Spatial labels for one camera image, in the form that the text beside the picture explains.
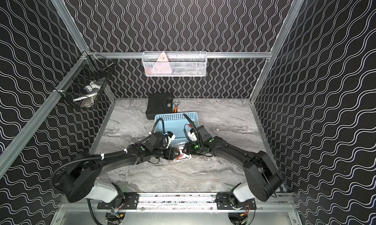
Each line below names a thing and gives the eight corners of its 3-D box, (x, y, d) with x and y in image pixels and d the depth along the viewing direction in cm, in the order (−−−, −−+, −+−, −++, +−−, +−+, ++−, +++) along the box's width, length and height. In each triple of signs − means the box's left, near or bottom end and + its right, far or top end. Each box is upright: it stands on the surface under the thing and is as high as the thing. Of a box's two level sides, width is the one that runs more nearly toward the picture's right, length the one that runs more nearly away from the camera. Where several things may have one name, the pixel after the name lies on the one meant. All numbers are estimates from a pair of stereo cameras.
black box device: (146, 123, 108) (143, 116, 102) (152, 96, 126) (150, 89, 120) (171, 123, 108) (170, 116, 102) (173, 96, 126) (173, 89, 120)
